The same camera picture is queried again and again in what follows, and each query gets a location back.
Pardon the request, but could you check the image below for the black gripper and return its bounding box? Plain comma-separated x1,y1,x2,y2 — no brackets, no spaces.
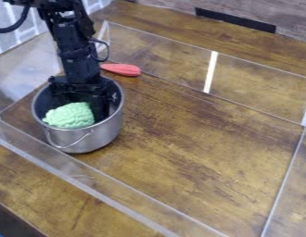
48,53,113,122

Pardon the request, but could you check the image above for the green bumpy toy vegetable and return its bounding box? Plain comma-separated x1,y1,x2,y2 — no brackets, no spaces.
42,102,94,129

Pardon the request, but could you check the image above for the silver metal pot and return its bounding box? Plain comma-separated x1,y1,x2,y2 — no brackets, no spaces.
32,78,125,154

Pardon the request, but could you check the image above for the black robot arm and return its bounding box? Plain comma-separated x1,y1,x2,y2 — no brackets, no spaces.
0,0,110,122

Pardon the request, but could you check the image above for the red handled metal spatula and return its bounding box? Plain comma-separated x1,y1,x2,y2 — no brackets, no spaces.
100,64,141,77

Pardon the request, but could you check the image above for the clear acrylic corner bracket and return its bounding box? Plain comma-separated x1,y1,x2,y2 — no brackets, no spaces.
96,21,110,51

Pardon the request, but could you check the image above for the black cable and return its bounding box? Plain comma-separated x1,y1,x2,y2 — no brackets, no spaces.
0,3,32,34

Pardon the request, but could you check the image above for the clear acrylic barrier wall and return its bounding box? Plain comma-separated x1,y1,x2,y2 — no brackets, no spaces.
0,22,306,237

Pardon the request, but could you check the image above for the black wall strip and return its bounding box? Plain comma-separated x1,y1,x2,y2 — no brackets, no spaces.
195,7,276,33

